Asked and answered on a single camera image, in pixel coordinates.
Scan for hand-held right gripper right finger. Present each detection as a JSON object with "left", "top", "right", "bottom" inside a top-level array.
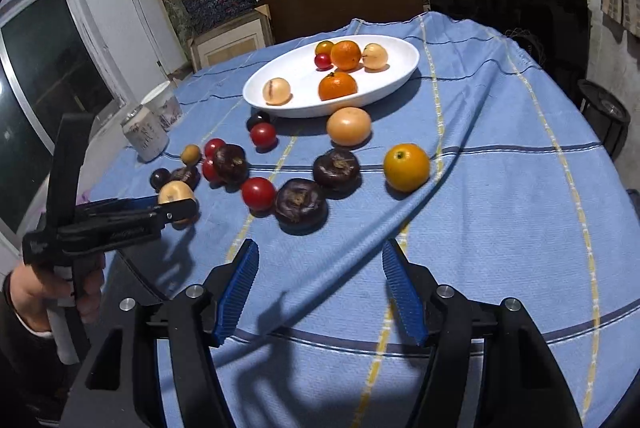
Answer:
[{"left": 382, "top": 238, "right": 583, "bottom": 428}]

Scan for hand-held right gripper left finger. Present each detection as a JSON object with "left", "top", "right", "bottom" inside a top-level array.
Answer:
[{"left": 60, "top": 238, "right": 260, "bottom": 428}]

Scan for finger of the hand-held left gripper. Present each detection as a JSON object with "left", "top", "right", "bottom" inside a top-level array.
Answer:
[
  {"left": 57, "top": 199, "right": 199, "bottom": 255},
  {"left": 75, "top": 195, "right": 171, "bottom": 221}
]

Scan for pale beige round fruit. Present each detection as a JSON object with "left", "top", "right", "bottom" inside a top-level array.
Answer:
[
  {"left": 262, "top": 77, "right": 292, "bottom": 106},
  {"left": 361, "top": 43, "right": 389, "bottom": 71},
  {"left": 158, "top": 180, "right": 197, "bottom": 227}
]

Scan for dark purple mangosteen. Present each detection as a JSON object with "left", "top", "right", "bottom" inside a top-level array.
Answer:
[
  {"left": 273, "top": 178, "right": 329, "bottom": 229},
  {"left": 169, "top": 165, "right": 202, "bottom": 191},
  {"left": 212, "top": 144, "right": 250, "bottom": 185},
  {"left": 313, "top": 149, "right": 362, "bottom": 190}
]

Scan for yellow orange citrus fruit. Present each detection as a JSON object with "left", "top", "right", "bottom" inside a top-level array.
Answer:
[{"left": 383, "top": 143, "right": 431, "bottom": 193}]

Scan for pale orange round fruit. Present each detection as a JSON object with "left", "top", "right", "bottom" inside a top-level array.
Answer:
[{"left": 326, "top": 107, "right": 373, "bottom": 147}]

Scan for white oval plate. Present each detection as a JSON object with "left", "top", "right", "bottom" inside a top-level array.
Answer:
[{"left": 242, "top": 35, "right": 421, "bottom": 119}]

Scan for person's left forearm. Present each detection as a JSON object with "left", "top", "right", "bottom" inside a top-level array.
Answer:
[{"left": 0, "top": 293, "right": 68, "bottom": 414}]

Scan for person's left hand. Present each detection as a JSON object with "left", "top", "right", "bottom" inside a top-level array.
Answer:
[{"left": 2, "top": 253, "right": 107, "bottom": 325}]

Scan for white paper cup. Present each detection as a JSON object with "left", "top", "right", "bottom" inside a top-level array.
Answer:
[
  {"left": 140, "top": 82, "right": 183, "bottom": 131},
  {"left": 120, "top": 104, "right": 170, "bottom": 163}
]

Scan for blue striped tablecloth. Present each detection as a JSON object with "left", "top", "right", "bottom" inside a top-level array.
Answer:
[{"left": 87, "top": 10, "right": 640, "bottom": 428}]

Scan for cardboard box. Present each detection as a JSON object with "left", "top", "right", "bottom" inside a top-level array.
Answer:
[{"left": 187, "top": 5, "right": 275, "bottom": 71}]

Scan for tangerine with green stem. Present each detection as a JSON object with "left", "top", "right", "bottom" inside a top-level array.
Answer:
[{"left": 318, "top": 71, "right": 359, "bottom": 102}]

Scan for orange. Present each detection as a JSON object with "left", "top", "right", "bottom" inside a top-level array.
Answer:
[{"left": 330, "top": 40, "right": 362, "bottom": 71}]

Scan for black round bin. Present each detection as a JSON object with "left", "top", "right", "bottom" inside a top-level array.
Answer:
[{"left": 577, "top": 78, "right": 632, "bottom": 159}]

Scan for brown board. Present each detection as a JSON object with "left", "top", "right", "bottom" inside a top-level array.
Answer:
[{"left": 257, "top": 0, "right": 431, "bottom": 44}]

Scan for black panel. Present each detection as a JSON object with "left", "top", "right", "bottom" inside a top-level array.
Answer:
[{"left": 422, "top": 0, "right": 593, "bottom": 94}]

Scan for window with white frame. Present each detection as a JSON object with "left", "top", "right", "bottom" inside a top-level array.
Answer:
[{"left": 0, "top": 0, "right": 128, "bottom": 254}]

